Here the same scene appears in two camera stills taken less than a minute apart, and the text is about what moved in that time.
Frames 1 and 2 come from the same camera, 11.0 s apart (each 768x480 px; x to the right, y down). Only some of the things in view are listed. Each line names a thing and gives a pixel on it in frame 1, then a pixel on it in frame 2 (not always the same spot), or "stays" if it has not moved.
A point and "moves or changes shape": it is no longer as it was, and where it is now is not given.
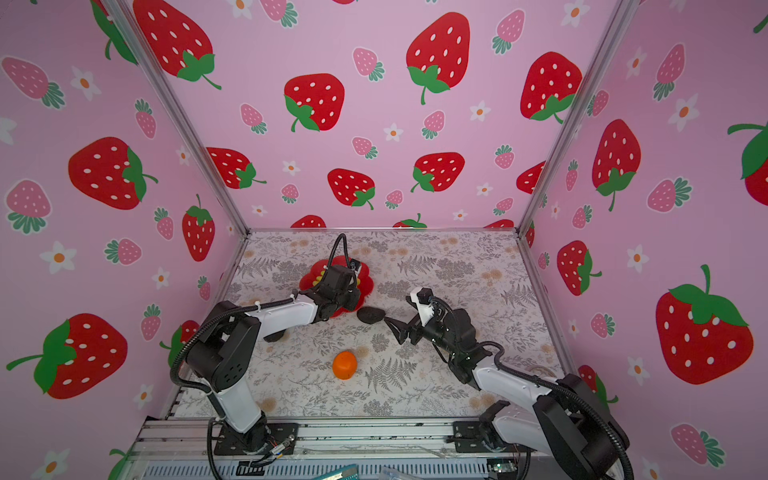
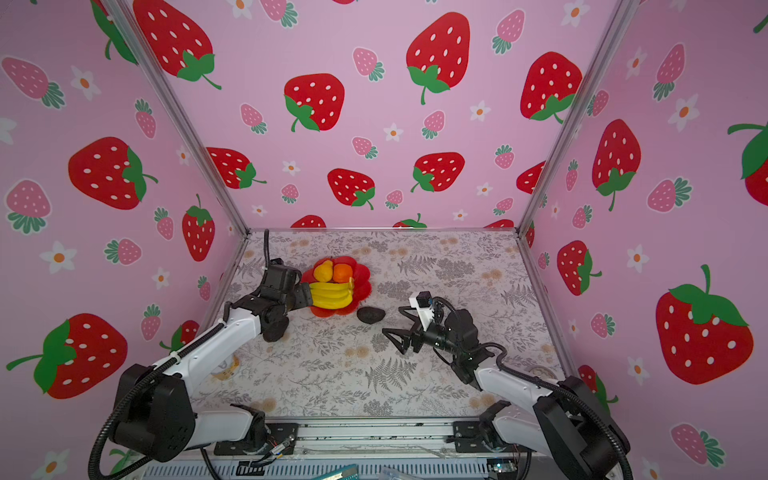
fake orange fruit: [344, 365] moves or changes shape
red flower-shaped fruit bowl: [363, 276] stays
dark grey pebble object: [370, 315] stays
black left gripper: [354, 297] -> [302, 293]
